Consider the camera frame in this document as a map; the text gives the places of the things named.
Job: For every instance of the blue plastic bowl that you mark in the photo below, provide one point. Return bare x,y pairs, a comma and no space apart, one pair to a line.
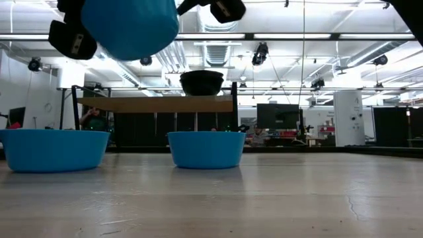
132,26
53,152
206,150

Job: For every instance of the floral patterned ceramic bowl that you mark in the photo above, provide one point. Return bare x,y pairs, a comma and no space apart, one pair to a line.
201,84

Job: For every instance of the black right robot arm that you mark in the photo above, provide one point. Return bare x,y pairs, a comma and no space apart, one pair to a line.
413,13

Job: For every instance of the black ceiling spotlight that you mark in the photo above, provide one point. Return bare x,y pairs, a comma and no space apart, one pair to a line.
146,61
34,64
260,53
318,83
380,59

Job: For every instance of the person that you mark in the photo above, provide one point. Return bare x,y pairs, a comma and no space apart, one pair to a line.
94,124
259,135

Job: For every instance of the black monitor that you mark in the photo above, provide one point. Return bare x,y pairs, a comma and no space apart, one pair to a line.
16,115
277,115

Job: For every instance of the wooden shelf with black legs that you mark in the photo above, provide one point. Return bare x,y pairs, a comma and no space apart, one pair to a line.
155,104

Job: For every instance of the white pillar cabinet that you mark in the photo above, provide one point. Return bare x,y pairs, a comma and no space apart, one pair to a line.
348,119

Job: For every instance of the black partition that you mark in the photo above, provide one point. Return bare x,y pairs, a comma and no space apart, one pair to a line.
390,125

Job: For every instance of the silver ventilation duct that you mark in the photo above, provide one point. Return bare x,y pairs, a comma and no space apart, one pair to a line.
216,54

